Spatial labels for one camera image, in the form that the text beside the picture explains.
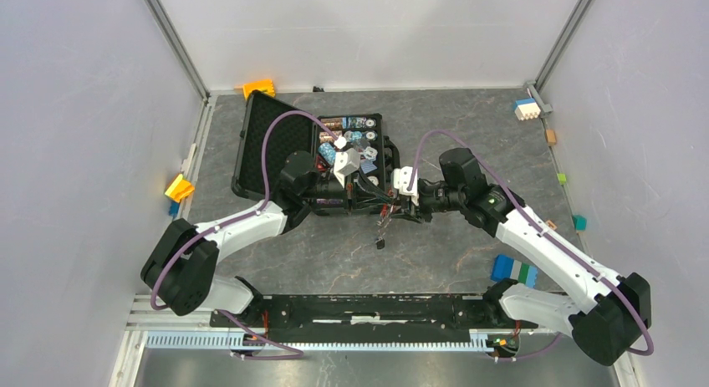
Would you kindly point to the teal cube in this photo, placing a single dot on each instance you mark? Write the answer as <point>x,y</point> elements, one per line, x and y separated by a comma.
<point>580,222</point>

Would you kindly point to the black poker chip case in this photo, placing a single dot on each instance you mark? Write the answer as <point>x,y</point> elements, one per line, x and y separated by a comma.
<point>263,152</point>

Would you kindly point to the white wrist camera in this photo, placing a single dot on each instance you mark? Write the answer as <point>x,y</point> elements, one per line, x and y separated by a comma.
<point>346,163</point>
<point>404,183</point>

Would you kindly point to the white cable comb rail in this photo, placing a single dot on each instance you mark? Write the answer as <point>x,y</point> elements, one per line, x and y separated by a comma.
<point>235,340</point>

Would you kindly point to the small blue block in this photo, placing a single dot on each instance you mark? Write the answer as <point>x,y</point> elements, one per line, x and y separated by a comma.
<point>174,208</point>

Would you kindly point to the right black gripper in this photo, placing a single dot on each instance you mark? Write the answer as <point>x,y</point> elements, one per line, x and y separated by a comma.
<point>405,203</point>

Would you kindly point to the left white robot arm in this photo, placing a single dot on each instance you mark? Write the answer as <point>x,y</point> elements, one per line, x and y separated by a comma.
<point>181,270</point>

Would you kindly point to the blue green brick stack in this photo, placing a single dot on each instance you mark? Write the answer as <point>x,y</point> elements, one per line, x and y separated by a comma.
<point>505,267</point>

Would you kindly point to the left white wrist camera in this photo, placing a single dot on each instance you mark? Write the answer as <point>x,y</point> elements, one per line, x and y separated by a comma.
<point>346,163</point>

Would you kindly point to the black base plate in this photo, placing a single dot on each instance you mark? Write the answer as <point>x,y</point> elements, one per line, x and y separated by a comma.
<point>383,318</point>

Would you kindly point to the small wooden cube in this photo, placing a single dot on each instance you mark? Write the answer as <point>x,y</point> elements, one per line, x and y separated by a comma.
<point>551,137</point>

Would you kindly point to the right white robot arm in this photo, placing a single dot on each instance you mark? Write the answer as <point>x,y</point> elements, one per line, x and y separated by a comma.
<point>602,311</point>

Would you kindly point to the red keyring carabiner with rings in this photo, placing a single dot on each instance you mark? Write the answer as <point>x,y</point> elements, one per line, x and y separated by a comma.
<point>383,223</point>

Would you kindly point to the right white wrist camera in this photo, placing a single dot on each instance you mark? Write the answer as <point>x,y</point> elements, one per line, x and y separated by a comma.
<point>404,183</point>

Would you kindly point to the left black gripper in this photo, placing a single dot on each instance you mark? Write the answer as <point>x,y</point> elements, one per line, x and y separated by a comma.
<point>364,193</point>

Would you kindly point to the blue white toy block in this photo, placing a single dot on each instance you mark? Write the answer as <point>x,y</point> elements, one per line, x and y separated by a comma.
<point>527,109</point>

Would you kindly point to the yellow orange toy block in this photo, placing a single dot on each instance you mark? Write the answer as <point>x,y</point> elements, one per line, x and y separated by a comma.
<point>179,189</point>

